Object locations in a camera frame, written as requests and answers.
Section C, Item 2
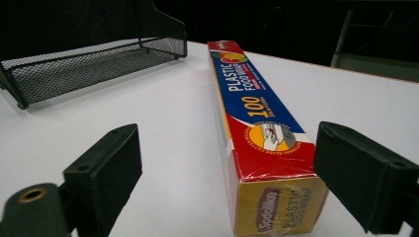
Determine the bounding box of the long plastic wrap box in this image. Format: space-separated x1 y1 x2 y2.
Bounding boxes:
207 39 329 237

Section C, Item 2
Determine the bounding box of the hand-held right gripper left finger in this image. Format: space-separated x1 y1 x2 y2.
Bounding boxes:
62 122 143 237

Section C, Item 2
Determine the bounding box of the black mesh metal rack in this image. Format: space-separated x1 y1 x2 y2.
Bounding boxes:
0 0 189 111

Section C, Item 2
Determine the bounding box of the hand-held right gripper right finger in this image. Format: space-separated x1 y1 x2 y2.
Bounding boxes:
312 120 419 235

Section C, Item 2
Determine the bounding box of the grey metal stand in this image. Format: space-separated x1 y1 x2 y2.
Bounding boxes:
330 9 419 83

